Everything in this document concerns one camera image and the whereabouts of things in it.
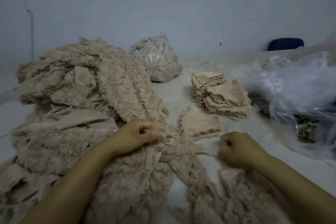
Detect person's left forearm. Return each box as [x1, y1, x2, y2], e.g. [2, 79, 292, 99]
[21, 142, 117, 224]

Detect beige scrap strips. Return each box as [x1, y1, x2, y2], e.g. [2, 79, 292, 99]
[157, 132, 295, 224]

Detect person's left hand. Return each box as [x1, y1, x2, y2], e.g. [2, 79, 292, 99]
[102, 118, 166, 156]

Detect person's right hand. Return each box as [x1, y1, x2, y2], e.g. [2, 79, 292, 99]
[217, 131, 271, 169]

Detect clear bag of beige scraps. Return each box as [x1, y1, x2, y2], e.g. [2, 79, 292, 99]
[129, 33, 184, 83]

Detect person's right forearm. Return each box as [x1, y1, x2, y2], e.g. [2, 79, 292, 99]
[257, 153, 336, 224]

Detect blue chair back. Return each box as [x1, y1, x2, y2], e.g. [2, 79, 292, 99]
[267, 37, 305, 52]

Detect stack of sorted beige pieces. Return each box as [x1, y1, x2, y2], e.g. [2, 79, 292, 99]
[190, 70, 226, 107]

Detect large pile beige fabric scraps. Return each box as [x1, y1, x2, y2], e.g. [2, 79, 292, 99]
[0, 36, 176, 224]

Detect large clear plastic bag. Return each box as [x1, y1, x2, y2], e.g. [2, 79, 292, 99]
[247, 35, 336, 161]

